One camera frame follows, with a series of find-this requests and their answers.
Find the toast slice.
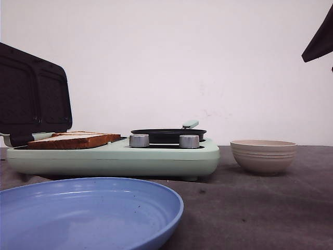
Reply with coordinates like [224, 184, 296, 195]
[27, 135, 107, 149]
[52, 131, 121, 142]

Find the black frying pan green handle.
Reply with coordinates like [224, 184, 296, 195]
[131, 120, 207, 144]

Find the beige ribbed bowl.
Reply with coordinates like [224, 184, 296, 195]
[230, 140, 297, 176]

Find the left silver control knob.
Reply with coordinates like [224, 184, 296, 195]
[129, 134, 150, 148]

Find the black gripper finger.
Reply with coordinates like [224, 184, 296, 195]
[302, 11, 332, 62]

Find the black sandwich maker lid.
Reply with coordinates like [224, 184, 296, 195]
[1, 43, 72, 147]

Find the silver control knob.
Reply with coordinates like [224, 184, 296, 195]
[179, 134, 200, 149]
[129, 134, 150, 148]

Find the blue plate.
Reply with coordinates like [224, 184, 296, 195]
[1, 178, 184, 249]

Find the right silver control knob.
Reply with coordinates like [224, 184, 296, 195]
[179, 134, 200, 149]

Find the mint green breakfast maker base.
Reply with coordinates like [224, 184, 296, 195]
[6, 138, 220, 180]

